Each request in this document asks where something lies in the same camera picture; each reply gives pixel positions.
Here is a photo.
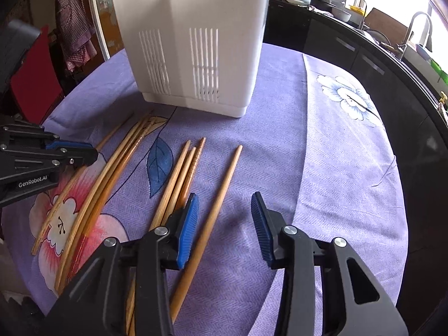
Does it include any red wooden chair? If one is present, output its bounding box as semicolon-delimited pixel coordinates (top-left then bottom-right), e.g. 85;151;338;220
10;24;65;125

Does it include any steel kitchen faucet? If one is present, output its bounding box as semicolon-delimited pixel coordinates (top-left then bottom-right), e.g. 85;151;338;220
397;11;433;60

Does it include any wooden cutting board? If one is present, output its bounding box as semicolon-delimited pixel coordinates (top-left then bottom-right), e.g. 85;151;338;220
364;7;412;43

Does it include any purple floral tablecloth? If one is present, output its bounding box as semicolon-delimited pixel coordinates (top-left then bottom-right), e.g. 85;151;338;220
2;43;408;336

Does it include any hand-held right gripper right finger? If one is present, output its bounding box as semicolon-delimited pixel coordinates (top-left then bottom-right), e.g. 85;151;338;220
251;192;410;336

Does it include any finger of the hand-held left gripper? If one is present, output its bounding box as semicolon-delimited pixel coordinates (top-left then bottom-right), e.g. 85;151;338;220
0;142;99;208
0;115;61;150

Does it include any green plastic container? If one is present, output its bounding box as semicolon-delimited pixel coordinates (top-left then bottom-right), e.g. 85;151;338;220
430;58;448;85

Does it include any yellow basket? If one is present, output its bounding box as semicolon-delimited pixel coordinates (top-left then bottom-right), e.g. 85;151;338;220
349;0;368;16

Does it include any white plastic utensil holder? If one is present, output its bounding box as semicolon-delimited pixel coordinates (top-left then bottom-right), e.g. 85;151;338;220
109;0;273;118

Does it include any white bowl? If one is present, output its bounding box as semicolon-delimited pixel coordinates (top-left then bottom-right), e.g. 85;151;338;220
332;5;352;22

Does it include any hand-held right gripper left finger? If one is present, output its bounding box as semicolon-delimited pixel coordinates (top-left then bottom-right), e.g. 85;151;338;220
42;192;199;336

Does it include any sliding glass door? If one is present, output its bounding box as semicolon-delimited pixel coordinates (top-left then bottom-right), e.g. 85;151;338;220
86;0;113;60

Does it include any checked hanging apron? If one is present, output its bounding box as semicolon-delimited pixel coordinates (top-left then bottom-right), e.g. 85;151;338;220
55;0;99;74

